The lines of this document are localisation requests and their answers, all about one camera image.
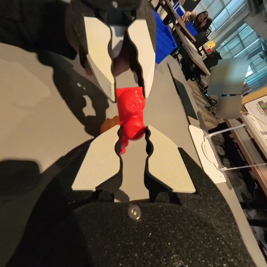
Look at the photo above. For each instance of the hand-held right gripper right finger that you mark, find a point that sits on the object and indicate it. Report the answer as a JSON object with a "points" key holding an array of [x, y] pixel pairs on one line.
{"points": [[169, 166]]}

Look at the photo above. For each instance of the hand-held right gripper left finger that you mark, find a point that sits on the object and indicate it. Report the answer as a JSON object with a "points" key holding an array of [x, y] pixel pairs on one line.
{"points": [[98, 164]]}

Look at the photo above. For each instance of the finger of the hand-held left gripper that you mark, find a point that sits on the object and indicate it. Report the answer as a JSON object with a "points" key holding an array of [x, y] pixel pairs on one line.
{"points": [[98, 52], [145, 48]]}

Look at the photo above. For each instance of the yellow mega block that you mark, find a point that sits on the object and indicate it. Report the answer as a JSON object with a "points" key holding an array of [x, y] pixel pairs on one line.
{"points": [[109, 125]]}

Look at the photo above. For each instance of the red mega block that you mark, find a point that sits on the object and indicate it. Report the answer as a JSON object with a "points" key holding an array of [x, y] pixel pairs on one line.
{"points": [[131, 116]]}

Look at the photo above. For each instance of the person's left forearm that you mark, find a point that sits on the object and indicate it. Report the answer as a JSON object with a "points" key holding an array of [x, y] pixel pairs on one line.
{"points": [[31, 20]]}

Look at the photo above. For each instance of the person's left hand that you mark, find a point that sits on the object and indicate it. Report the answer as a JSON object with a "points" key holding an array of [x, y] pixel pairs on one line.
{"points": [[123, 64]]}

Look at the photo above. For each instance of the blue plastic bin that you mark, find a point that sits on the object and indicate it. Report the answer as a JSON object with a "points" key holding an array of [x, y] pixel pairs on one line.
{"points": [[190, 28], [163, 39]]}

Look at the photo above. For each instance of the white document stand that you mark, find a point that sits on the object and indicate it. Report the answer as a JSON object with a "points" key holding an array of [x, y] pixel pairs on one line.
{"points": [[196, 133]]}

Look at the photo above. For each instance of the long background table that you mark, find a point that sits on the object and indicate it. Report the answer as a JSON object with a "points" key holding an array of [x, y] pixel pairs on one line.
{"points": [[194, 52]]}

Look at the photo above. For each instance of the black table mat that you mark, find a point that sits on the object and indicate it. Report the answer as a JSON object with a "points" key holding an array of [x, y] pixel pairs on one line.
{"points": [[184, 98]]}

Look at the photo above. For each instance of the yellow box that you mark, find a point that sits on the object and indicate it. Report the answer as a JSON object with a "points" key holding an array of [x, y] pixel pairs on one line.
{"points": [[211, 45]]}

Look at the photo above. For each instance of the brown wooden table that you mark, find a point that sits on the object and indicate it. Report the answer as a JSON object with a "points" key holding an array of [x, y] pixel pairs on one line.
{"points": [[244, 146]]}

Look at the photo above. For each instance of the printed instruction sheet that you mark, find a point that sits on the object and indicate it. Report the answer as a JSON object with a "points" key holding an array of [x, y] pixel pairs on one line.
{"points": [[258, 116]]}

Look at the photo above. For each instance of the wooden panel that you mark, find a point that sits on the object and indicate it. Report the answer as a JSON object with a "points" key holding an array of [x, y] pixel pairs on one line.
{"points": [[252, 95]]}

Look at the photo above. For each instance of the glass window wall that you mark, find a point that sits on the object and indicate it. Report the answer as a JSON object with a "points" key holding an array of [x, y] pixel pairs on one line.
{"points": [[229, 12]]}

